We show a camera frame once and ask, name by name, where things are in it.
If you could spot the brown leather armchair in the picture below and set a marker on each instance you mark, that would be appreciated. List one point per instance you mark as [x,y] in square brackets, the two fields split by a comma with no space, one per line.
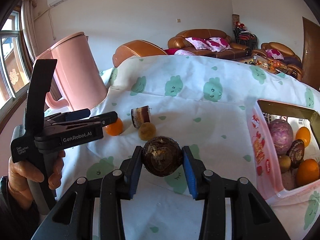
[140,48]
[291,60]

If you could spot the stacked dark chairs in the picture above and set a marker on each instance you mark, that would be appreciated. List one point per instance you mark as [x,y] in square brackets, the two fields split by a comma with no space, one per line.
[245,37]

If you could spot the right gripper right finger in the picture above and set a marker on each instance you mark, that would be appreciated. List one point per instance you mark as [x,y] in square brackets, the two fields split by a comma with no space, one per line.
[206,185]

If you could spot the purple passion fruit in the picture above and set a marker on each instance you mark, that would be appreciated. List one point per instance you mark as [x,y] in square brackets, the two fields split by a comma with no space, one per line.
[282,135]

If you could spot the brown leather long sofa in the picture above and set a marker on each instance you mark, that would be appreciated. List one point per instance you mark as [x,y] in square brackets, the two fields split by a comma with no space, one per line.
[236,51]

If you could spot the brown wooden door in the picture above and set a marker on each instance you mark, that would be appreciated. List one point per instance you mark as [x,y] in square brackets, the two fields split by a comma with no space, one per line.
[311,66]

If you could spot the small orange kumquat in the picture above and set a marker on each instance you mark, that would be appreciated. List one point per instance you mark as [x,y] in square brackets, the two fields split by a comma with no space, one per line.
[304,134]

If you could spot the pink flower pillow left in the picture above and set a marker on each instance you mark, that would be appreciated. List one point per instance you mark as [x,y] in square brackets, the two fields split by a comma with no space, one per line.
[198,43]

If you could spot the light pink round cushion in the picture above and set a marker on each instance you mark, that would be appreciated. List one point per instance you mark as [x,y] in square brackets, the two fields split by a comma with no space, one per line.
[182,52]

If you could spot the window with frame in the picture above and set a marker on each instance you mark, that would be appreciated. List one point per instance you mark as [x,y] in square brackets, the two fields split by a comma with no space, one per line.
[15,75]

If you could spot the brown leather armchair near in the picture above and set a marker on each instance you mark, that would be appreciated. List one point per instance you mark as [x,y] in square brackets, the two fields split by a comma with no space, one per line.
[140,48]

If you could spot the wooden coffee table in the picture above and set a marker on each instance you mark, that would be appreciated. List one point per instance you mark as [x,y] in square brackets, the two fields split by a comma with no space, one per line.
[270,65]

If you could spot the brown leather armchair far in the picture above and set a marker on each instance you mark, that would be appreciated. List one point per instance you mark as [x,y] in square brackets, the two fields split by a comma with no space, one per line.
[291,60]

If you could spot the pink pillow on armchair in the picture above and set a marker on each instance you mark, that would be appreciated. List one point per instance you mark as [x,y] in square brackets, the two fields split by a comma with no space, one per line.
[274,54]

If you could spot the cloud print tablecloth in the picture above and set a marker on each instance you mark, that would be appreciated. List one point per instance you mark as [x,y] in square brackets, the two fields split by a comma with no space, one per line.
[199,102]

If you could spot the pink flower pillow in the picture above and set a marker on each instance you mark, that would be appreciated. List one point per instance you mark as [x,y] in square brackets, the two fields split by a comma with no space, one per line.
[218,44]
[198,43]

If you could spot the pink electric kettle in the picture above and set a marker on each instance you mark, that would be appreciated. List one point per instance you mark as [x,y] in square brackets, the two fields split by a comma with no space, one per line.
[76,74]

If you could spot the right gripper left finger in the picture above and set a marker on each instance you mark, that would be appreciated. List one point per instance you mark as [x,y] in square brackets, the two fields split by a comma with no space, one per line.
[120,184]

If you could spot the layered cake slice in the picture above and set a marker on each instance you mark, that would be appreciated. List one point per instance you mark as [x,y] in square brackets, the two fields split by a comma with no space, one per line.
[140,116]

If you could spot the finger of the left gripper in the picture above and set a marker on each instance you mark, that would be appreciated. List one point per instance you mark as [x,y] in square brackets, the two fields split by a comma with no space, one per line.
[85,123]
[69,116]

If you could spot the dark brown chestnut ball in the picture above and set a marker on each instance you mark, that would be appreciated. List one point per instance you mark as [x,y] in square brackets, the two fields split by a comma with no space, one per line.
[162,156]

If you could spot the large orange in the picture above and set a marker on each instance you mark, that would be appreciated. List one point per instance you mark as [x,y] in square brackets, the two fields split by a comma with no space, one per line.
[307,172]

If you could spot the person's left hand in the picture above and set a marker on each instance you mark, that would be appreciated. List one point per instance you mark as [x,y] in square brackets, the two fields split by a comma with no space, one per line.
[20,172]

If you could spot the pink flower pillow right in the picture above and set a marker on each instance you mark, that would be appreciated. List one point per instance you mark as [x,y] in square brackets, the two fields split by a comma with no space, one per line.
[218,44]

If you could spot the yellow brown kiwi fruit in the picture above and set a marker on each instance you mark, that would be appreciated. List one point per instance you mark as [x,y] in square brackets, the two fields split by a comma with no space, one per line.
[147,131]

